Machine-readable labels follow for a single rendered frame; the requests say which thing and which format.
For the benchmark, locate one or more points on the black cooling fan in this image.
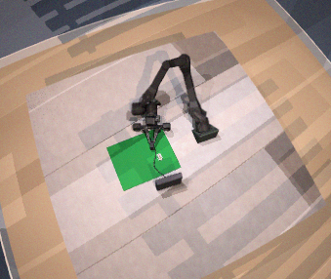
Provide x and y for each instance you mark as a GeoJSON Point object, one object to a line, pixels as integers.
{"type": "Point", "coordinates": [168, 181]}

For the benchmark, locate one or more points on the green circuit board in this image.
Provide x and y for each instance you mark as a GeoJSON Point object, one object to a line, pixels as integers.
{"type": "Point", "coordinates": [133, 159]}

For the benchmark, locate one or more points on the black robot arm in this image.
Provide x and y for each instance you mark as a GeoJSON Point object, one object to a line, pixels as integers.
{"type": "Point", "coordinates": [194, 107]}

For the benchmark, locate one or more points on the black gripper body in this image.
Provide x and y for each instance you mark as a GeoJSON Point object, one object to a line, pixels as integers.
{"type": "Point", "coordinates": [165, 126]}

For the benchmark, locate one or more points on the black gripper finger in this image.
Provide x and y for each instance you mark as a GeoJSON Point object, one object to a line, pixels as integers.
{"type": "Point", "coordinates": [147, 134]}
{"type": "Point", "coordinates": [156, 134]}

